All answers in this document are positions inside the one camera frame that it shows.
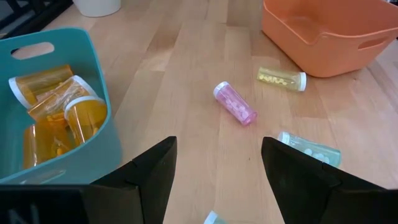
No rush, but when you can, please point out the light blue pill bottle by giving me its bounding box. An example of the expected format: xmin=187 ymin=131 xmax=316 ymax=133
xmin=203 ymin=210 xmax=229 ymax=224
xmin=277 ymin=131 xmax=342 ymax=168

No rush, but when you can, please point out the small orange pill bottle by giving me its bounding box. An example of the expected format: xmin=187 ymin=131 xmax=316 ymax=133
xmin=27 ymin=75 xmax=99 ymax=123
xmin=63 ymin=95 xmax=108 ymax=147
xmin=8 ymin=64 xmax=75 ymax=110

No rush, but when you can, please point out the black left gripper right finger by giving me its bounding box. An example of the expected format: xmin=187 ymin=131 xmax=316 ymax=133
xmin=261 ymin=136 xmax=398 ymax=224

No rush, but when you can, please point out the white round cup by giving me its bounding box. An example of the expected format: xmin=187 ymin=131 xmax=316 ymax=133
xmin=72 ymin=0 xmax=122 ymax=18

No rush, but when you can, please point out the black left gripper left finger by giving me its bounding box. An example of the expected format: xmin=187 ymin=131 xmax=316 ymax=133
xmin=79 ymin=136 xmax=178 ymax=224

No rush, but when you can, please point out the large orange pill bottle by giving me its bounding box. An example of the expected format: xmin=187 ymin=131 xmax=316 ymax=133
xmin=22 ymin=120 xmax=76 ymax=170

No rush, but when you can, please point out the teal plastic bin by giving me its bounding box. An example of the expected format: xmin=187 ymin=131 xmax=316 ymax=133
xmin=0 ymin=27 xmax=123 ymax=185

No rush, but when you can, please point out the orange plastic bin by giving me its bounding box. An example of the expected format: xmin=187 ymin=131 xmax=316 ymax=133
xmin=261 ymin=0 xmax=398 ymax=78

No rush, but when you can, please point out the yellow clear pill bottle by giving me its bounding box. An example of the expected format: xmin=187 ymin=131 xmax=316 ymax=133
xmin=256 ymin=66 xmax=308 ymax=92

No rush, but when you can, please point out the pink pill bottle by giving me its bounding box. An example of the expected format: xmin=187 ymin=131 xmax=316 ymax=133
xmin=213 ymin=81 xmax=258 ymax=127

